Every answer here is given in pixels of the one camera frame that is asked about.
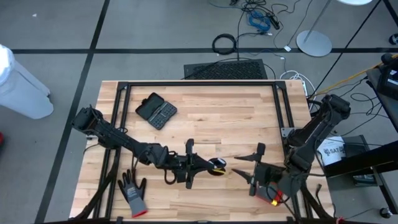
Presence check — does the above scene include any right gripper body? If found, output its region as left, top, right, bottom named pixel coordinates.
left=249, top=142, right=285, bottom=197

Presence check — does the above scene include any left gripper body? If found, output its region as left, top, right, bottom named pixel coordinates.
left=174, top=139, right=195, bottom=190

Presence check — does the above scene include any black cord spool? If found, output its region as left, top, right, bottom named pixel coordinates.
left=207, top=157, right=228, bottom=177

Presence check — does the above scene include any grey metal mounting plate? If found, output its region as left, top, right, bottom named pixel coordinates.
left=280, top=126, right=295, bottom=139

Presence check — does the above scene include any black bit set case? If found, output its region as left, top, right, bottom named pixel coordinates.
left=135, top=91, right=178, bottom=131

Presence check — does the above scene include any grey work glove red cuff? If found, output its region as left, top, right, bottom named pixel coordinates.
left=117, top=168, right=148, bottom=218

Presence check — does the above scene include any black perforated floor mat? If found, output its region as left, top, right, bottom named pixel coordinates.
left=183, top=59, right=269, bottom=81

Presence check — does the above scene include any black box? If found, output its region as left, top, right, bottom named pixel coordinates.
left=343, top=134, right=371, bottom=159

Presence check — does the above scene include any black side table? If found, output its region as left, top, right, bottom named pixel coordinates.
left=366, top=67, right=398, bottom=131

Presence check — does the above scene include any large flat monitor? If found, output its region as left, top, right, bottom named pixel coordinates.
left=377, top=65, right=398, bottom=100

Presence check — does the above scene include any thin black slanted pole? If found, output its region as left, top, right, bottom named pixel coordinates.
left=310, top=0, right=383, bottom=98

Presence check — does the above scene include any white trash bin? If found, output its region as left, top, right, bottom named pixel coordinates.
left=0, top=44, right=55, bottom=120

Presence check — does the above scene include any white round lamp head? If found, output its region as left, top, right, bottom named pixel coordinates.
left=337, top=0, right=374, bottom=6

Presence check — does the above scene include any black aluminium table frame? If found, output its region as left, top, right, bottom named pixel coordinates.
left=70, top=80, right=335, bottom=224

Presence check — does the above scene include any white power strip cable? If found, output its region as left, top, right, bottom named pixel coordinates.
left=279, top=70, right=317, bottom=98

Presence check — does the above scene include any black coiled cable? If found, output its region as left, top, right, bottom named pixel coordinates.
left=211, top=33, right=238, bottom=56

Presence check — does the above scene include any black floor cable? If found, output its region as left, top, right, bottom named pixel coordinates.
left=234, top=0, right=249, bottom=62

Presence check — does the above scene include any blue coiled cable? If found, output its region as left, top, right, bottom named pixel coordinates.
left=247, top=11, right=272, bottom=32

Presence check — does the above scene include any yellow hanging power cable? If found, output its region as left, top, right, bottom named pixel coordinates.
left=315, top=54, right=398, bottom=96

